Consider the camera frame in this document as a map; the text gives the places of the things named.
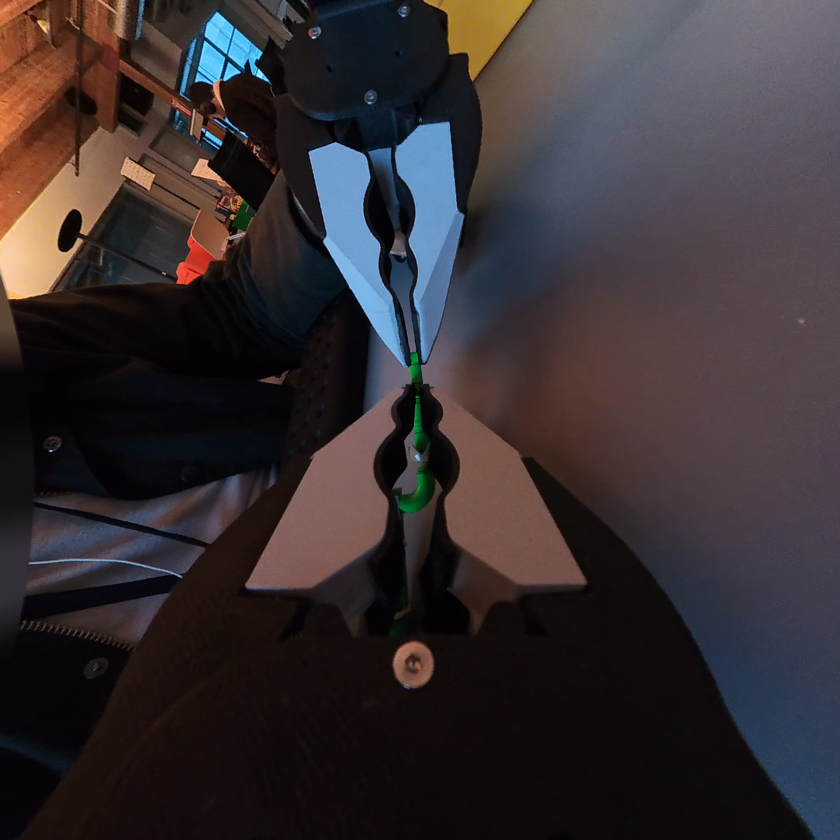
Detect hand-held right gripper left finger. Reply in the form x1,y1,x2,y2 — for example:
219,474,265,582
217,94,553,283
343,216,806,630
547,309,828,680
245,386,404,636

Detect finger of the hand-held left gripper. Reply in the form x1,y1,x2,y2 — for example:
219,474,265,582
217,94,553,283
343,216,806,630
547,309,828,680
307,146,416,366
394,121,469,365

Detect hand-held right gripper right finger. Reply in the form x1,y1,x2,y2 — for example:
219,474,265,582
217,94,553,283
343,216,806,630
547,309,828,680
425,386,587,636

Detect green hooked bamboo stem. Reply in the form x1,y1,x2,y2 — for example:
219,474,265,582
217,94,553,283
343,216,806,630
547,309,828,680
388,384,437,639

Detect yellow plastic bin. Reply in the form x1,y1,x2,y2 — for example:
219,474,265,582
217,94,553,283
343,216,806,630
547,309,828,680
453,0,534,83

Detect grey desk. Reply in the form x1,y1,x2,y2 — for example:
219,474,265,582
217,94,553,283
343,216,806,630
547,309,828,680
364,0,840,840

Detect black perforated armrest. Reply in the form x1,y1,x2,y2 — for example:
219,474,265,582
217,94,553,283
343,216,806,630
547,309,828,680
281,305,371,476

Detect beige panel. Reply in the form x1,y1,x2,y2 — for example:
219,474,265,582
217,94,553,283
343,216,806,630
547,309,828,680
189,209,232,256

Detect large window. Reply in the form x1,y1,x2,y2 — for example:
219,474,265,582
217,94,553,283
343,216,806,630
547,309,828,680
174,13,277,148

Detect orange plastic crate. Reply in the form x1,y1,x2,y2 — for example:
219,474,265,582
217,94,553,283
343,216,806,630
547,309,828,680
176,235,219,284

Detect black lanyard strap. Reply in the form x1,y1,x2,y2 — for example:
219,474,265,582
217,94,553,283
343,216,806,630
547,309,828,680
23,500,211,621

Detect thin white cord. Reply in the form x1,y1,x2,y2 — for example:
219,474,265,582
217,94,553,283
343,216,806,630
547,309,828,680
29,558,185,581

